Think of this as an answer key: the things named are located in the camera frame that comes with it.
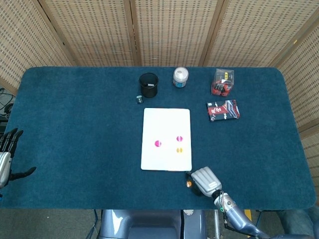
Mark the yellow round magnet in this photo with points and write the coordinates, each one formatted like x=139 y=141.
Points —
x=189 y=184
x=179 y=150

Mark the blue-grey robot torso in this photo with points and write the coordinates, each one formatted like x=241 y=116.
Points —
x=149 y=224

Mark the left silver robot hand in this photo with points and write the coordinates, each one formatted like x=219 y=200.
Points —
x=5 y=161

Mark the black printed card box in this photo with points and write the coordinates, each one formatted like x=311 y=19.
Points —
x=223 y=110

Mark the white magnetic whiteboard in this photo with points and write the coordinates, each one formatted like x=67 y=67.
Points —
x=164 y=122

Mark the clear box with red items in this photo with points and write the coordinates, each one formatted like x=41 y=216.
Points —
x=221 y=87

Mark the black mesh pen holder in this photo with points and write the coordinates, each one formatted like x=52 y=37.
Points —
x=149 y=92

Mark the small grey-green eraser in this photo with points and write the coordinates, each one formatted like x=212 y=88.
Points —
x=139 y=99

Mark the blue table cloth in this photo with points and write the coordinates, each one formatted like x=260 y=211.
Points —
x=74 y=149

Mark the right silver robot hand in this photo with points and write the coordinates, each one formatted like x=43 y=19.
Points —
x=205 y=180

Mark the red round magnet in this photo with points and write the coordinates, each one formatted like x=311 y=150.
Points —
x=180 y=138
x=158 y=143

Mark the woven wooden folding screen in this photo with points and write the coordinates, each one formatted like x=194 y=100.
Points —
x=99 y=32

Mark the white-lidded plastic jar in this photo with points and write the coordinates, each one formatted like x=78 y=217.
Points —
x=180 y=77

